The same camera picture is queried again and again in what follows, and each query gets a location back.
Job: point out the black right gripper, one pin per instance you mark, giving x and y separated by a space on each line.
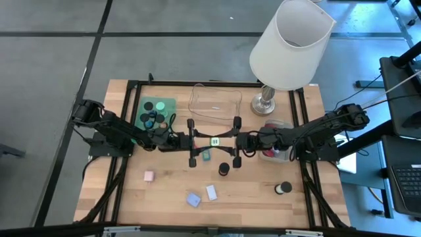
248 141

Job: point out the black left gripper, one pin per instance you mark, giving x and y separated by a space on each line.
179 141

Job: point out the green white USB charger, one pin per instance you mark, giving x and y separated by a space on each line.
214 141

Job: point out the blue digital clock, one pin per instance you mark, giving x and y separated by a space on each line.
206 155

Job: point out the red sand hourglass black caps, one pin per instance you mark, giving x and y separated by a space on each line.
224 168

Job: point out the red cube USB charger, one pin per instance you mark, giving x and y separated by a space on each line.
269 153

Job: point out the lavender plug charger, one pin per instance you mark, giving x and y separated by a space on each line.
277 150

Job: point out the orange sand hourglass black caps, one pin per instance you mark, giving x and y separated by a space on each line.
160 118

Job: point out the light blue sand hourglass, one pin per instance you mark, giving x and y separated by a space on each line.
160 105

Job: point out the pink wall charger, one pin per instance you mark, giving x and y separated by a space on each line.
149 176

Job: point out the white sand hourglass black caps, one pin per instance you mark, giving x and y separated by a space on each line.
285 187

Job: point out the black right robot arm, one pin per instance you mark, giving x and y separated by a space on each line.
322 126

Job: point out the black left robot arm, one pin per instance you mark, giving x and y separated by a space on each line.
115 126

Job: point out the clear plastic bin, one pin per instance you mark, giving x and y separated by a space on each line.
230 108

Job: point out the white flat rectangular device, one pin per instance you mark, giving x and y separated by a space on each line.
211 193

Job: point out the teal translucent plastic bin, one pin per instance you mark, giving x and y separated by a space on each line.
169 102

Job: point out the white plastic bin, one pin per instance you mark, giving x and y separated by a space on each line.
283 158

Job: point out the lavender multiport USB charger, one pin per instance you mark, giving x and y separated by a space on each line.
193 199

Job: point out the silver table lamp white shade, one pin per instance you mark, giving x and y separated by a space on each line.
289 49

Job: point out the black diagonal pole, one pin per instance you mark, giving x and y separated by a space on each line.
408 55
365 140

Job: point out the black floor bar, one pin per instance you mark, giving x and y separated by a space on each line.
368 84

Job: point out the black keyboard tray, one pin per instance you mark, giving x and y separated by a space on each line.
389 148

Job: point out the black rig crossbar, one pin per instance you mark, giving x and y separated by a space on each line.
65 228

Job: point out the black side desk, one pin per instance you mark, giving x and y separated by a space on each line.
394 98

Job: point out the black keyboard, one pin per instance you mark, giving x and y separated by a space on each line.
409 184

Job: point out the grey chair leg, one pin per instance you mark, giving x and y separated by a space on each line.
10 150

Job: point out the grey metal table leg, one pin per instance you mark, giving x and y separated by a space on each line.
399 19

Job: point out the black aluminium table frame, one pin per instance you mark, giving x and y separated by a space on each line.
164 83

